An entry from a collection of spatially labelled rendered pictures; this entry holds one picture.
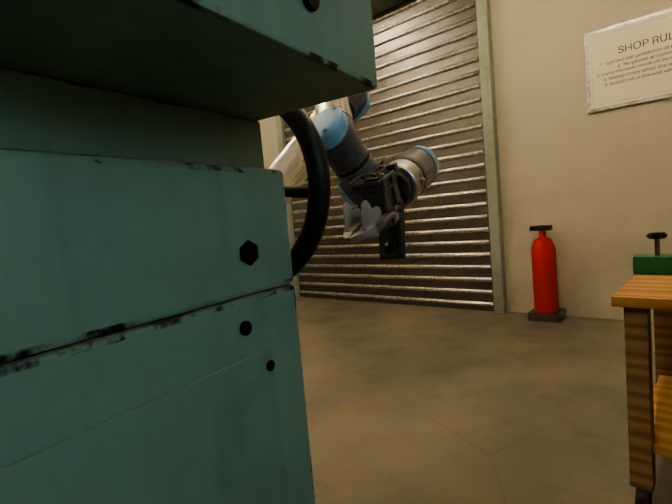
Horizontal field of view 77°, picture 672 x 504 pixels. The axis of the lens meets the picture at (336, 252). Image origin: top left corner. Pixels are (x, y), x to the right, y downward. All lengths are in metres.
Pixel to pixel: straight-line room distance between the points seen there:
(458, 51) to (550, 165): 1.03
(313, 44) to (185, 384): 0.20
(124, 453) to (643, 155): 2.92
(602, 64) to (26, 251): 3.02
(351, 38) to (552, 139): 2.85
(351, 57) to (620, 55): 2.85
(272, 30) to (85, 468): 0.22
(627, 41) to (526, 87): 0.56
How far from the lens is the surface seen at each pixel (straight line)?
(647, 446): 1.28
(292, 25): 0.23
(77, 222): 0.23
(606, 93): 3.05
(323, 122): 0.92
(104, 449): 0.25
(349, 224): 0.71
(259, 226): 0.31
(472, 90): 3.29
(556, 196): 3.07
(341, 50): 0.26
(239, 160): 0.33
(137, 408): 0.25
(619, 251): 3.03
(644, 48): 3.08
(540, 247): 2.94
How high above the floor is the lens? 0.76
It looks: 4 degrees down
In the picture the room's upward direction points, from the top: 5 degrees counter-clockwise
